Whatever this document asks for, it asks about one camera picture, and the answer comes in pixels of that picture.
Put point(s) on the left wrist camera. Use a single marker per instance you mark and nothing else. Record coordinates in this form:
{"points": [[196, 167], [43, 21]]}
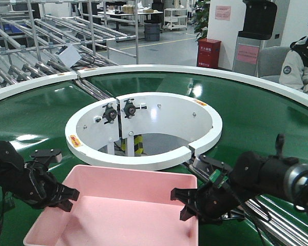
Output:
{"points": [[47, 156]]}

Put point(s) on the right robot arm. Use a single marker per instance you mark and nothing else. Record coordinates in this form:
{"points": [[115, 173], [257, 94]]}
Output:
{"points": [[225, 187]]}

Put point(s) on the pink notice on pillar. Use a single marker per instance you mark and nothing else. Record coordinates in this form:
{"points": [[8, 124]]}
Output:
{"points": [[223, 13]]}

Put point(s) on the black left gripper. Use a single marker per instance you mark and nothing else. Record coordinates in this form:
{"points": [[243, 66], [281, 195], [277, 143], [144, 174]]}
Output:
{"points": [[39, 188]]}

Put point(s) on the steel conveyor rollers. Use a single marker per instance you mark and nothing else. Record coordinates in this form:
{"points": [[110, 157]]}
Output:
{"points": [[92, 90], [275, 220]]}

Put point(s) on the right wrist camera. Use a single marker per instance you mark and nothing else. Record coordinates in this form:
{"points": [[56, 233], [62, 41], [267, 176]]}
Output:
{"points": [[205, 165]]}

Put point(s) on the dark grey crate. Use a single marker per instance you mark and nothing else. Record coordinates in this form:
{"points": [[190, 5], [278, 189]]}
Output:
{"points": [[152, 31]]}

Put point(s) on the person in white jacket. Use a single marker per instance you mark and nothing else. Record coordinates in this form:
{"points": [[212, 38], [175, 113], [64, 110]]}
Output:
{"points": [[294, 72]]}

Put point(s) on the white outer conveyor rim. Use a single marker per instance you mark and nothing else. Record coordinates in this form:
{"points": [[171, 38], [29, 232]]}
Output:
{"points": [[285, 91]]}

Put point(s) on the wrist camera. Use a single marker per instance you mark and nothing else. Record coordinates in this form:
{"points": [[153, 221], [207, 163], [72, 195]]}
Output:
{"points": [[205, 165], [47, 156]]}

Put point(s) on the white shelf cart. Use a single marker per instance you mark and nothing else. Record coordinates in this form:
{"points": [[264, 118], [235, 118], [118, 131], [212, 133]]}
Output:
{"points": [[175, 18]]}

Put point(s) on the steel conveyor rollers near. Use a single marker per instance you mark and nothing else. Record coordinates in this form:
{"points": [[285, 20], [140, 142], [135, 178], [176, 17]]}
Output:
{"points": [[275, 220]]}

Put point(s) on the red fire extinguisher cabinet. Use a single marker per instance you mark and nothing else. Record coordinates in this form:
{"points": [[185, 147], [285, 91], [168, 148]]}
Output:
{"points": [[208, 53]]}

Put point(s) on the pink plastic bin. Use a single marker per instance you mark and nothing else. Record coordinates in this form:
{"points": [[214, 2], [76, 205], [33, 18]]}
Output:
{"points": [[118, 207]]}

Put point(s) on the white box on rack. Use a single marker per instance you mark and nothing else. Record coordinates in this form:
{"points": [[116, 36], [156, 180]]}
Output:
{"points": [[68, 55]]}

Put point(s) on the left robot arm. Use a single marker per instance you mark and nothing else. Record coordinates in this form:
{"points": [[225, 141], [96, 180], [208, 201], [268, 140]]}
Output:
{"points": [[11, 164]]}

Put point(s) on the grey armchair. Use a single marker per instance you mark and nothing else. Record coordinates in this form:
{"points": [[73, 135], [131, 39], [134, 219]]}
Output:
{"points": [[270, 62]]}

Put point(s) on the steel conveyor rollers far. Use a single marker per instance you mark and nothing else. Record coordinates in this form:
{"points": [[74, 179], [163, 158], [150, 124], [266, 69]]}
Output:
{"points": [[92, 90]]}

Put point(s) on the green plant by pillar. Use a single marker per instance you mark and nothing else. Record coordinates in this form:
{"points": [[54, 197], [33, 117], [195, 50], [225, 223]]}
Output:
{"points": [[200, 19]]}

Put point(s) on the metal roller rack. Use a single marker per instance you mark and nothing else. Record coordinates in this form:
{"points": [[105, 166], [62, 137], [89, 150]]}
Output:
{"points": [[27, 44]]}

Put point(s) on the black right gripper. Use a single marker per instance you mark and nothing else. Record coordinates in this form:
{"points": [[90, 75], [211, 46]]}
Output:
{"points": [[212, 204]]}

